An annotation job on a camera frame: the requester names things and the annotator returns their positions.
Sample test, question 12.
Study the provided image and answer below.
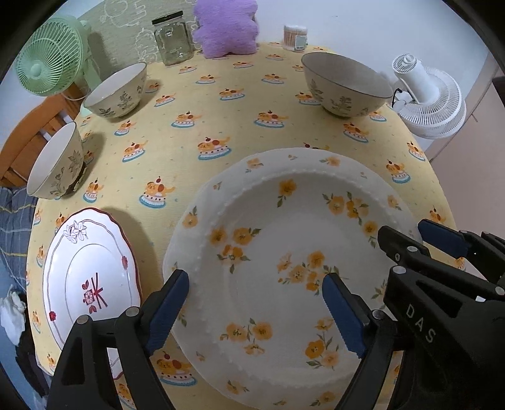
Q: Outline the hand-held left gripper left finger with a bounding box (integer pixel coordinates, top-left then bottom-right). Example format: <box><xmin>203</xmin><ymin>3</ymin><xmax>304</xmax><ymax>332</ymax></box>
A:
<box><xmin>46</xmin><ymin>269</ymin><xmax>191</xmax><ymax>410</ymax></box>

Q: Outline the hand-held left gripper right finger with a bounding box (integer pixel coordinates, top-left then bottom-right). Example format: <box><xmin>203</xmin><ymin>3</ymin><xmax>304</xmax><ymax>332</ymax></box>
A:
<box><xmin>322</xmin><ymin>272</ymin><xmax>399</xmax><ymax>410</ymax></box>

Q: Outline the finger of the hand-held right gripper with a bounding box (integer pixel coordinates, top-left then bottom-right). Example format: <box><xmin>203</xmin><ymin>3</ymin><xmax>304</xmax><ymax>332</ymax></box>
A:
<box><xmin>377</xmin><ymin>225</ymin><xmax>505</xmax><ymax>306</ymax></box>
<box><xmin>418</xmin><ymin>220</ymin><xmax>505</xmax><ymax>282</ymax></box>

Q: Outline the white plate with orange flowers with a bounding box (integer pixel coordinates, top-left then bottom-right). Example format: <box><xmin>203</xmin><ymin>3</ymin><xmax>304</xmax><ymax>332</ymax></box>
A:
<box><xmin>163</xmin><ymin>147</ymin><xmax>425</xmax><ymax>410</ymax></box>

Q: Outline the grey leaf-pattern bowl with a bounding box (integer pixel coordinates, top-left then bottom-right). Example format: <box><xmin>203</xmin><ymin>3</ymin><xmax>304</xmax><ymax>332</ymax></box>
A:
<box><xmin>301</xmin><ymin>52</ymin><xmax>394</xmax><ymax>118</ymax></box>

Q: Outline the white plate with red rim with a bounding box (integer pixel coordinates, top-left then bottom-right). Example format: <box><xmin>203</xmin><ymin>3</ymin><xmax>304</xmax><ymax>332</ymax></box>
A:
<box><xmin>42</xmin><ymin>208</ymin><xmax>143</xmax><ymax>381</ymax></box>

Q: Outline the white desk fan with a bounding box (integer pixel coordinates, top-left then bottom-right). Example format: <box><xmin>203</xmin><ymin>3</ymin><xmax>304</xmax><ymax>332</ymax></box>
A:
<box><xmin>390</xmin><ymin>54</ymin><xmax>467</xmax><ymax>139</ymax></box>

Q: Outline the dark cloth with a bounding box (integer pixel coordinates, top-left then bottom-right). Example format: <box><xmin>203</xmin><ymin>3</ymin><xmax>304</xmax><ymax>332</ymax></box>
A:
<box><xmin>16</xmin><ymin>343</ymin><xmax>52</xmax><ymax>399</ymax></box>

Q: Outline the white crumpled tissue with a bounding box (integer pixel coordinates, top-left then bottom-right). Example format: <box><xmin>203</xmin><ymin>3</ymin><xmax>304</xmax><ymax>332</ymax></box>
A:
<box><xmin>0</xmin><ymin>292</ymin><xmax>26</xmax><ymax>348</ymax></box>

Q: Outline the blue plaid cloth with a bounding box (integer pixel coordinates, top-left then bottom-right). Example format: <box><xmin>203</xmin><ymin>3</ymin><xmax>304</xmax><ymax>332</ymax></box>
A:
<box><xmin>0</xmin><ymin>185</ymin><xmax>40</xmax><ymax>284</ymax></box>

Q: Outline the cream leaf-pattern bowl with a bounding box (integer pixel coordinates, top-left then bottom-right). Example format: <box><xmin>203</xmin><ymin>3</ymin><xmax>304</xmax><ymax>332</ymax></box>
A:
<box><xmin>27</xmin><ymin>121</ymin><xmax>85</xmax><ymax>200</ymax></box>
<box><xmin>84</xmin><ymin>62</ymin><xmax>148</xmax><ymax>119</ymax></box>

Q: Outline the yellow printed tablecloth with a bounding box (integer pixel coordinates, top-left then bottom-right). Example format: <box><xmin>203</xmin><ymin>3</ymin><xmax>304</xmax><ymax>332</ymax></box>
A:
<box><xmin>24</xmin><ymin>39</ymin><xmax>454</xmax><ymax>410</ymax></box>

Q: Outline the wooden chair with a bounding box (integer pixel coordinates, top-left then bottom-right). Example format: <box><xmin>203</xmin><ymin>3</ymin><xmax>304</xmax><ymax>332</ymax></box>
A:
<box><xmin>0</xmin><ymin>92</ymin><xmax>85</xmax><ymax>188</ymax></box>

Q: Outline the cotton swab container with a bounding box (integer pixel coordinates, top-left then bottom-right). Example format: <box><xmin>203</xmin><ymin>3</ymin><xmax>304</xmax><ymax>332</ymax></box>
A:
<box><xmin>283</xmin><ymin>24</ymin><xmax>308</xmax><ymax>52</ymax></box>

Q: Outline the glass jar with black lid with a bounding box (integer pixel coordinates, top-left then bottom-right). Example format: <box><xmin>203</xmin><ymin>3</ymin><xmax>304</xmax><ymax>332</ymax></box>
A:
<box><xmin>152</xmin><ymin>11</ymin><xmax>195</xmax><ymax>66</ymax></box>

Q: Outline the purple plush toy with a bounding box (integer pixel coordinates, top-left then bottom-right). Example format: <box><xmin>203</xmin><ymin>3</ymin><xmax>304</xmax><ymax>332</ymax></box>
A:
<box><xmin>192</xmin><ymin>0</ymin><xmax>259</xmax><ymax>58</ymax></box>

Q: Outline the green desk fan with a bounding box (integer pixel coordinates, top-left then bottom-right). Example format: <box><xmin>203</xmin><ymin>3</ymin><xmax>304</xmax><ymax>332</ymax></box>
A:
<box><xmin>15</xmin><ymin>15</ymin><xmax>101</xmax><ymax>99</ymax></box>

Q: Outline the grey-green wall fabric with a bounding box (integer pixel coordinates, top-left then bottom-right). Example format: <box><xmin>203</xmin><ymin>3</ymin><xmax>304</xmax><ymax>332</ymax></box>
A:
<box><xmin>77</xmin><ymin>0</ymin><xmax>206</xmax><ymax>67</ymax></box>

